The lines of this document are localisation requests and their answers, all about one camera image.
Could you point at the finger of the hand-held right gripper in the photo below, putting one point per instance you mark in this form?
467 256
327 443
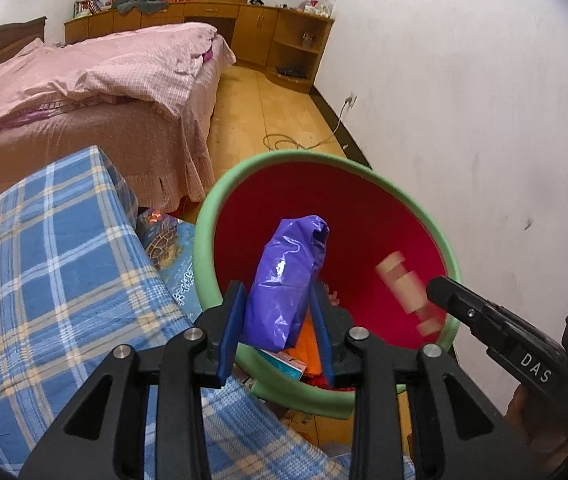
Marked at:
464 307

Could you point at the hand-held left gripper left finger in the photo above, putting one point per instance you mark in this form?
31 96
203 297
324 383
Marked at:
229 332

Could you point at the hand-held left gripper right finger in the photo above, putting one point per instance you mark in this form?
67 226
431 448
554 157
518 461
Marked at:
320 342

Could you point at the orange plastic bag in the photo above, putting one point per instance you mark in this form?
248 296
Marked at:
306 352

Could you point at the white blue small box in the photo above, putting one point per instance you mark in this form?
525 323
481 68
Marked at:
284 365

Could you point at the beige small packet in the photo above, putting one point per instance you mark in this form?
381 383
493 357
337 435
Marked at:
404 290

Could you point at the purple plastic bag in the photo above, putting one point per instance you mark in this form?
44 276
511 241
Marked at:
284 280

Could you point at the red bin with green rim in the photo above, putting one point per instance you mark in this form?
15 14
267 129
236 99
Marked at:
364 220

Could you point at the person's right hand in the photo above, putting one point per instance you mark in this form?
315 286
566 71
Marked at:
539 420

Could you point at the turtle picture book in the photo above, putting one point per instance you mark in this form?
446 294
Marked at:
164 250

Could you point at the blue plaid blanket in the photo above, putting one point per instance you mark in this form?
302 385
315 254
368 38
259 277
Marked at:
39 270

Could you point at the bed with pink bedspread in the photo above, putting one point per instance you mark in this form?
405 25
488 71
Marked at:
114 152

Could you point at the flat black device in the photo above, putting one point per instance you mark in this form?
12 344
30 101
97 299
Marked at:
291 71

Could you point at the pink checked duvet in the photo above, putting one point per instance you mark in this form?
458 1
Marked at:
114 65

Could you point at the light wooden cabinet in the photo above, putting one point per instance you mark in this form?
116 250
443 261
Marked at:
254 30

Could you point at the glass on shelf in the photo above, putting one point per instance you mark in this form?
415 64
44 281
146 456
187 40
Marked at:
307 38

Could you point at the pink white containers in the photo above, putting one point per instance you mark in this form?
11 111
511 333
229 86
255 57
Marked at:
316 7

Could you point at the grey clothes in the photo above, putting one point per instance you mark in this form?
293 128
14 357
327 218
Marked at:
141 5

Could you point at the row of books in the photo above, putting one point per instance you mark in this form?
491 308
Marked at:
89 7

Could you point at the dark wooden headboard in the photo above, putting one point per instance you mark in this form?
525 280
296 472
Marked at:
4 40

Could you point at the white wall socket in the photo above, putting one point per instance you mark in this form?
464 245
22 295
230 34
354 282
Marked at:
350 99

